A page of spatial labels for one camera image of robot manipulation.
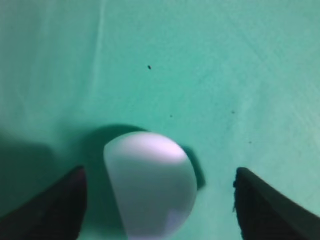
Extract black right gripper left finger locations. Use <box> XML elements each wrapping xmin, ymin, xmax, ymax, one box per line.
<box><xmin>0</xmin><ymin>166</ymin><xmax>88</xmax><ymax>240</ymax></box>

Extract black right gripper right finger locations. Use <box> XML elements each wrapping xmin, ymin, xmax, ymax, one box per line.
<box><xmin>233</xmin><ymin>167</ymin><xmax>320</xmax><ymax>240</ymax></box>

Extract white bluetooth earphone case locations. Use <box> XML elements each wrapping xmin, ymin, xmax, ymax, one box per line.
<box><xmin>103</xmin><ymin>131</ymin><xmax>197</xmax><ymax>240</ymax></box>

